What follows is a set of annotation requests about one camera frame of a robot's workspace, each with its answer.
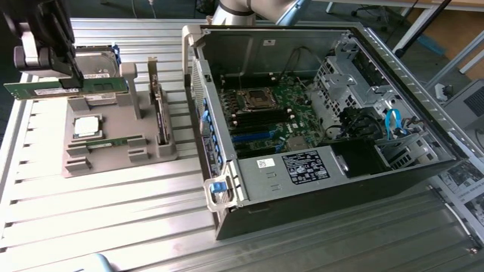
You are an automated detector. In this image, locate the black expansion slot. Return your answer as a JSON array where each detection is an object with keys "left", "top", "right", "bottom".
[{"left": 235, "top": 139, "right": 286, "bottom": 158}]

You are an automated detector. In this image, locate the black RAM slot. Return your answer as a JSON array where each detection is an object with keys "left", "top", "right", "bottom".
[
  {"left": 232, "top": 111, "right": 295, "bottom": 121},
  {"left": 234, "top": 115, "right": 296, "bottom": 125},
  {"left": 231, "top": 108, "right": 294, "bottom": 117},
  {"left": 234, "top": 118, "right": 298, "bottom": 129}
]

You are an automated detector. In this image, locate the grey desktop computer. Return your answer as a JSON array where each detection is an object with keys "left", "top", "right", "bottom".
[{"left": 440, "top": 78, "right": 484, "bottom": 138}]

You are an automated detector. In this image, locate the white and black cable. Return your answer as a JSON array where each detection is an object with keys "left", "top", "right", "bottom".
[{"left": 427, "top": 185, "right": 482, "bottom": 256}]

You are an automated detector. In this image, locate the white power strip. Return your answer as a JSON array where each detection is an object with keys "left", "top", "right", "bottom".
[{"left": 435, "top": 83, "right": 455, "bottom": 100}]

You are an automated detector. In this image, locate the black wire bundle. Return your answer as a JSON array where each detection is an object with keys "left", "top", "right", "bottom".
[{"left": 324, "top": 110, "right": 387, "bottom": 142}]

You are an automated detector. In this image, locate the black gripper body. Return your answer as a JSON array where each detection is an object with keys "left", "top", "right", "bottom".
[{"left": 39, "top": 0, "right": 78, "bottom": 80}]

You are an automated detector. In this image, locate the black office chair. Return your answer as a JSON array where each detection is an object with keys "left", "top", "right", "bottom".
[{"left": 350, "top": 0, "right": 392, "bottom": 23}]

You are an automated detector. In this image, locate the blue expansion slot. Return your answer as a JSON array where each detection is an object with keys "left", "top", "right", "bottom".
[{"left": 231, "top": 129, "right": 278, "bottom": 143}]

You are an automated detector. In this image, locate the green motherboard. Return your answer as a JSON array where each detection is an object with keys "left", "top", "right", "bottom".
[{"left": 218, "top": 74, "right": 334, "bottom": 159}]

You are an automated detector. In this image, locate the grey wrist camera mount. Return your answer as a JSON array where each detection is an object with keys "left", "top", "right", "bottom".
[{"left": 12, "top": 22, "right": 55, "bottom": 78}]

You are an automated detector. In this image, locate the silver hard disk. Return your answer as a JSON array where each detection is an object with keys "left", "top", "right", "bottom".
[{"left": 72, "top": 46, "right": 119, "bottom": 106}]

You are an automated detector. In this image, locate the light blue plastic object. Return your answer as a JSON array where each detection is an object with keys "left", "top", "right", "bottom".
[{"left": 63, "top": 252, "right": 114, "bottom": 272}]

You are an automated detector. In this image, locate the printed paper sheet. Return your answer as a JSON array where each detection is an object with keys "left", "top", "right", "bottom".
[{"left": 436, "top": 160, "right": 484, "bottom": 237}]

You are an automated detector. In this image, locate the black stand pole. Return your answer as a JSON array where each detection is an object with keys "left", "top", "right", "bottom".
[{"left": 395, "top": 0, "right": 455, "bottom": 55}]

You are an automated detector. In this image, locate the graphics card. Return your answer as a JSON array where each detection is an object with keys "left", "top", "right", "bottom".
[{"left": 146, "top": 56, "right": 172, "bottom": 148}]

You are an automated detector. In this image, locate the silver CPU chip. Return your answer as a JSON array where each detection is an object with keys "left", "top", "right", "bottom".
[{"left": 72, "top": 117, "right": 104, "bottom": 136}]

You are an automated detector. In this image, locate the green RAM stick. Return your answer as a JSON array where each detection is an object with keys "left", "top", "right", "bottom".
[
  {"left": 78, "top": 137, "right": 132, "bottom": 148},
  {"left": 3, "top": 75, "right": 128, "bottom": 100}
]

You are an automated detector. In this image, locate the CPU socket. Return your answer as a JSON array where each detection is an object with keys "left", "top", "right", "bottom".
[{"left": 239, "top": 87, "right": 276, "bottom": 112}]

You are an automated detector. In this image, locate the metal disk bay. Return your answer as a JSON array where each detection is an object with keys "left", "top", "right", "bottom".
[{"left": 312, "top": 33, "right": 402, "bottom": 114}]

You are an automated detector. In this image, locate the grey power supply unit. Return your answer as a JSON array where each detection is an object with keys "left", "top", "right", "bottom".
[{"left": 235, "top": 146, "right": 350, "bottom": 201}]

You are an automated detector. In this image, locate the grey parts rack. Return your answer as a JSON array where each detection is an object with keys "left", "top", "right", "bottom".
[{"left": 60, "top": 42, "right": 178, "bottom": 179}]

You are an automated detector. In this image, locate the black open PC case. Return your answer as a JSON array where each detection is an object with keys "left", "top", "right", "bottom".
[{"left": 182, "top": 23, "right": 471, "bottom": 241}]

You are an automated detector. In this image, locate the blue wire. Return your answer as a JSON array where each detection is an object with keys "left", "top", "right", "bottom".
[{"left": 384, "top": 108, "right": 410, "bottom": 142}]

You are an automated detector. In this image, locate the white desk frame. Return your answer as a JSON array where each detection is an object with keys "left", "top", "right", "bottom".
[{"left": 324, "top": 0, "right": 484, "bottom": 75}]

